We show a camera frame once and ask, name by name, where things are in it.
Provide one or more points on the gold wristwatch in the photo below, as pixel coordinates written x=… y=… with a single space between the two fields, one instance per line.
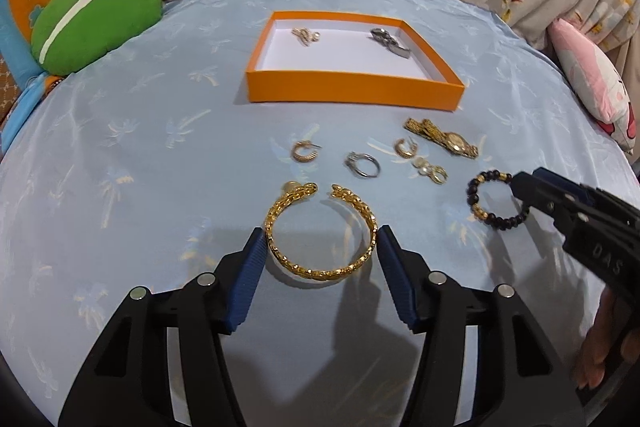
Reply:
x=455 y=142

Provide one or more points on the gold hoop earring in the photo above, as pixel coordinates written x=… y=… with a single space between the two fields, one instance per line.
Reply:
x=400 y=148
x=296 y=153

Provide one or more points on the blue palm print sheet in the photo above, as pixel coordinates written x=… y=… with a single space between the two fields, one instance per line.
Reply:
x=150 y=187

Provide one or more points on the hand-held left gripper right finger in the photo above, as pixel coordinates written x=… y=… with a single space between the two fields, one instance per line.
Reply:
x=395 y=272

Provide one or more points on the light blue cloth strip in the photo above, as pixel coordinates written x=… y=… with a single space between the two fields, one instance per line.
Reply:
x=27 y=102

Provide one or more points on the green plush pillow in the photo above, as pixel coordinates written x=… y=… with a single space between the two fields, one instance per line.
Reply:
x=100 y=27

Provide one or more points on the orange cardboard box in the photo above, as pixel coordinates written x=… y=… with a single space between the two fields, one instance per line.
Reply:
x=350 y=94

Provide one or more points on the pink cartoon pillow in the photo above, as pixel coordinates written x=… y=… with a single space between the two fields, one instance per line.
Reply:
x=590 y=77

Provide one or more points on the silver wristwatch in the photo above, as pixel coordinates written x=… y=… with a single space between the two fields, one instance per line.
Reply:
x=395 y=48

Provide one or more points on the person's right hand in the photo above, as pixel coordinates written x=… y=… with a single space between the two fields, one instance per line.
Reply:
x=592 y=357

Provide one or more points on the gold pearl earring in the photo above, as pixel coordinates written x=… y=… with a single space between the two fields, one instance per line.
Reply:
x=439 y=174

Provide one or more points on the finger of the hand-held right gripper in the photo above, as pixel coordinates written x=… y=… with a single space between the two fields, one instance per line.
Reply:
x=565 y=186
x=540 y=197

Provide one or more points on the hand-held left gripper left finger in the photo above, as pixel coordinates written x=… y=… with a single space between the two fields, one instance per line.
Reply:
x=247 y=277

